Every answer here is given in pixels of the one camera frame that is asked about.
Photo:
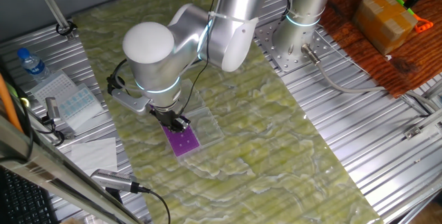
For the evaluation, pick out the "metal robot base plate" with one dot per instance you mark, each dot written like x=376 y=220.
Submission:
x=276 y=58

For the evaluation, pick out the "white pipette tip box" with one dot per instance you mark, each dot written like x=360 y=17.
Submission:
x=53 y=87

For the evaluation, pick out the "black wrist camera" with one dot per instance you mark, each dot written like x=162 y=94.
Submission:
x=112 y=81

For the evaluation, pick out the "aluminium frame bar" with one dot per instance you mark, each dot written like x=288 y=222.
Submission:
x=52 y=172

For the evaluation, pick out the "taped cardboard box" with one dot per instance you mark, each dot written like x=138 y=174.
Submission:
x=383 y=23

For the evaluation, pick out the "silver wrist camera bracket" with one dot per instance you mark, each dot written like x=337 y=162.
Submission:
x=130 y=102

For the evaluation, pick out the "white paper sheet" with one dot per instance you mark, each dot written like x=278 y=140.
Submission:
x=93 y=155

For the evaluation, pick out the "blue pipette tip box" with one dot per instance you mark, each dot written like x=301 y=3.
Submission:
x=81 y=106

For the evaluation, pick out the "green marble pattern mat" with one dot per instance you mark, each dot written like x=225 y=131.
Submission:
x=259 y=148

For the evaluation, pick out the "orange pole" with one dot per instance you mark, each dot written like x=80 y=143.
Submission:
x=7 y=103

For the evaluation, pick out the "black camera clamp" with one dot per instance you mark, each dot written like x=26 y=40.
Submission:
x=52 y=127

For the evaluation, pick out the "blue cap water bottle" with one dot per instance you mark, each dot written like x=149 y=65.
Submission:
x=34 y=66

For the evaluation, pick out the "small grey camera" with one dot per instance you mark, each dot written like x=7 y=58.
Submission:
x=52 y=108

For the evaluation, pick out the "small metal corner bracket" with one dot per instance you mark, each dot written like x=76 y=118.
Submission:
x=412 y=132

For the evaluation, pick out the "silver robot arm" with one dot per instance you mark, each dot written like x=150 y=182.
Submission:
x=148 y=44

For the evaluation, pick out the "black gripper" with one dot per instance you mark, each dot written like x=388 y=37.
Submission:
x=165 y=115

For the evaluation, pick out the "black keyboard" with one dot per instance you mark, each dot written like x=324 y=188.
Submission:
x=24 y=203

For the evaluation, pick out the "large silver camera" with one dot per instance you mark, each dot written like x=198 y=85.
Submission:
x=114 y=179

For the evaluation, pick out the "metal pole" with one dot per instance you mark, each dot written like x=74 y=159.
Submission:
x=52 y=4

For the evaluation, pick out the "reddish brown wooden board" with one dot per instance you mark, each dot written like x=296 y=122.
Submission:
x=362 y=68

